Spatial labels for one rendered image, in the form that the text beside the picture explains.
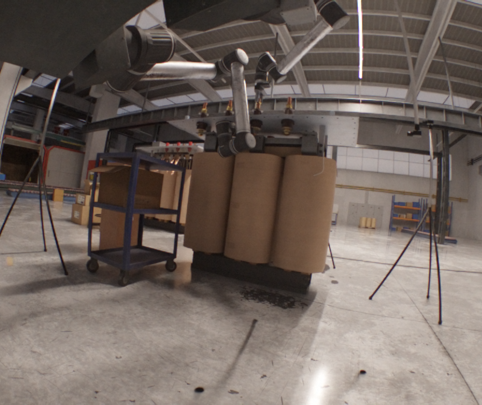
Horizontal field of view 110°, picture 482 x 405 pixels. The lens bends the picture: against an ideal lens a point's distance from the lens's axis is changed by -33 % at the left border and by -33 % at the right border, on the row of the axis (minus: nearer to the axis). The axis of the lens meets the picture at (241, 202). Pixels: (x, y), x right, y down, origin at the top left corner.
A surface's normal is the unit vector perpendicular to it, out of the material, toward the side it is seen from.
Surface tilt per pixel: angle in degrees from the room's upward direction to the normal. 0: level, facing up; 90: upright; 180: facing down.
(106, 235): 90
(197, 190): 90
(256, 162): 90
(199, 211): 90
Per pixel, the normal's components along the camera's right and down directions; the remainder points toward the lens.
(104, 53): 0.83, 0.10
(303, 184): -0.40, -0.06
